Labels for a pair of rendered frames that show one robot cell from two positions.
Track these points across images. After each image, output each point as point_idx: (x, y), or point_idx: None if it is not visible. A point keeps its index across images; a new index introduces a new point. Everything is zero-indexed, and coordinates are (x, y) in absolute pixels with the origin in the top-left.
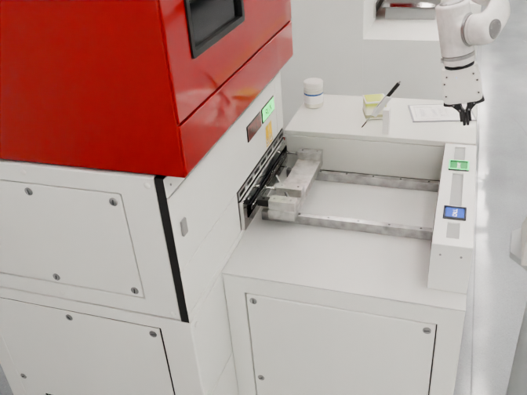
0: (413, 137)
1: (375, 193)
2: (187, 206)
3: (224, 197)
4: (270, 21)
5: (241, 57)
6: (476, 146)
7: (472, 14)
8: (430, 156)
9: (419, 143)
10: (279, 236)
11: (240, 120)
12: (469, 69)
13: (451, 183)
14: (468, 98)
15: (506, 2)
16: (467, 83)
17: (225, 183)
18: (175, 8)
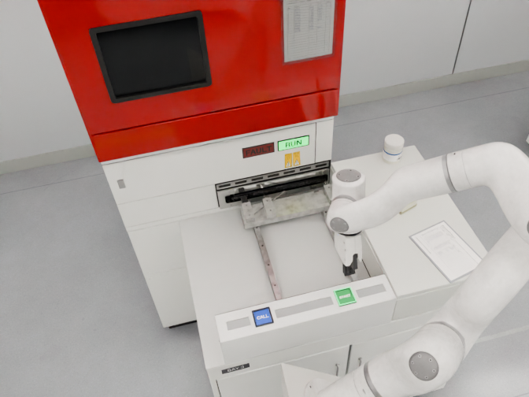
0: (377, 247)
1: (327, 260)
2: (129, 175)
3: (190, 182)
4: (278, 87)
5: (203, 108)
6: (393, 298)
7: (344, 198)
8: (378, 272)
9: (375, 256)
10: (234, 229)
11: (230, 142)
12: (342, 236)
13: (310, 301)
14: (341, 257)
15: (366, 213)
16: (341, 245)
17: (194, 175)
18: (86, 74)
